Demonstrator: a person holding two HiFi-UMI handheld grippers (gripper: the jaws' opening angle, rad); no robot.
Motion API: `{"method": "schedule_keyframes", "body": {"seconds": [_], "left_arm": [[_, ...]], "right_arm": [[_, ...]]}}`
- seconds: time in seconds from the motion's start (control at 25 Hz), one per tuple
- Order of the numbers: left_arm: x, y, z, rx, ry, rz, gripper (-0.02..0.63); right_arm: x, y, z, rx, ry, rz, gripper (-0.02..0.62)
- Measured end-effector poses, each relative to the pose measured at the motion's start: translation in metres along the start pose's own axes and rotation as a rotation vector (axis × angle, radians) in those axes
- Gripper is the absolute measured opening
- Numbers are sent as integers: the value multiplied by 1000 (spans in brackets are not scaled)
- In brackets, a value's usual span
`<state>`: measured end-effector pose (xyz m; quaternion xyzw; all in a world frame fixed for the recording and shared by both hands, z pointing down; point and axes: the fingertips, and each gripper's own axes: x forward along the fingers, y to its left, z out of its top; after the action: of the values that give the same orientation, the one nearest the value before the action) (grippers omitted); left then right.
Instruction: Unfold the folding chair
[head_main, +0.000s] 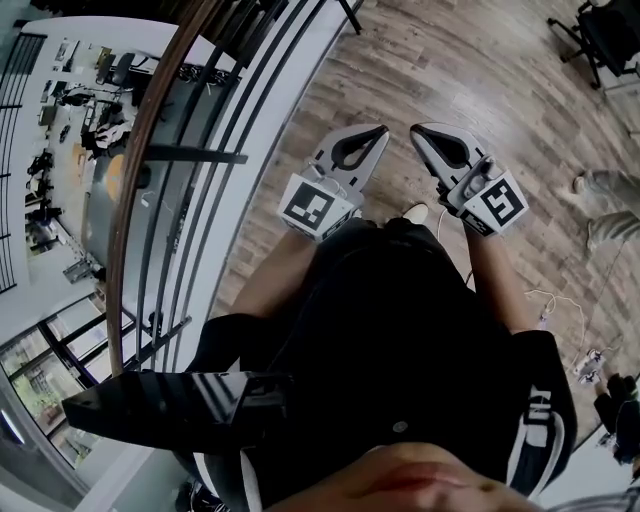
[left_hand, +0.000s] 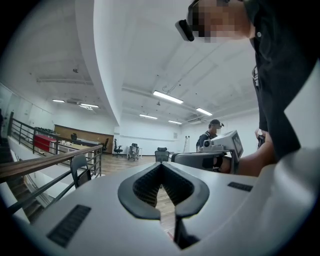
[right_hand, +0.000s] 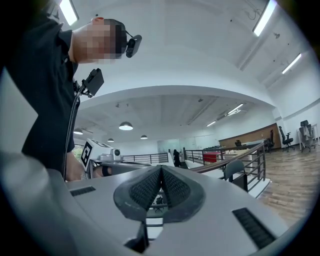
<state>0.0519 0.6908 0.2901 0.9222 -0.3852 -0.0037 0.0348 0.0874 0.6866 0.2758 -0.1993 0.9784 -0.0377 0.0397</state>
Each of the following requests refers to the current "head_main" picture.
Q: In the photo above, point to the person's right forearm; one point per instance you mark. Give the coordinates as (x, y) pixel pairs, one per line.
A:
(495, 280)

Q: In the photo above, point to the black framed window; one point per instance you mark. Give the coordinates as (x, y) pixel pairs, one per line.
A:
(30, 380)

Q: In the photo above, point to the black metal chair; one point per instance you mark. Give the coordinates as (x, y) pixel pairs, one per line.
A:
(351, 17)

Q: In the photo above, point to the person's black shirt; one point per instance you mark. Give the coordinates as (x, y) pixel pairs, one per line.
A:
(380, 325)

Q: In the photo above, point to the metal railing with wooden handrail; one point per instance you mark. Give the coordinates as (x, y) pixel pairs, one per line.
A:
(120, 240)

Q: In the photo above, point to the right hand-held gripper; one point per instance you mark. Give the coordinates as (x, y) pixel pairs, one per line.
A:
(497, 202)

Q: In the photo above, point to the black office chair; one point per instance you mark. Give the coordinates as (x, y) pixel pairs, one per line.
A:
(607, 30)

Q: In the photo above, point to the long black balcony railing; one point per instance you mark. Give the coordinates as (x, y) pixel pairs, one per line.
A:
(33, 36)

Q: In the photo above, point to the person's white shoe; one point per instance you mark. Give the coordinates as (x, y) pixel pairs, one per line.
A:
(416, 211)

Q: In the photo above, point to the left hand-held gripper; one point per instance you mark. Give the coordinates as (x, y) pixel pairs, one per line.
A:
(307, 207)

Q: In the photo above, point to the black round stool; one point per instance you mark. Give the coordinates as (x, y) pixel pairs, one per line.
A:
(144, 176)

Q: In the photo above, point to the white power strip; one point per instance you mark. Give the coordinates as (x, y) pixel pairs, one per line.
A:
(590, 367)

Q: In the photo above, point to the person's head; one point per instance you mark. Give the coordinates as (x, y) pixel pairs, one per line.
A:
(425, 485)

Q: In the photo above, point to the person's left forearm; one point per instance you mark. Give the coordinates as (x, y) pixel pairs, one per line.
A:
(270, 275)

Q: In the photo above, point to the black chest-mounted device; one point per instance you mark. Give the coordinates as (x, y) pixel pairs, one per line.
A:
(175, 405)

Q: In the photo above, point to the bystander's grey shoes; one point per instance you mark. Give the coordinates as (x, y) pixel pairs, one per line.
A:
(617, 227)

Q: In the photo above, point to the orange round table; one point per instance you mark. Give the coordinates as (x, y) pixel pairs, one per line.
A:
(115, 175)

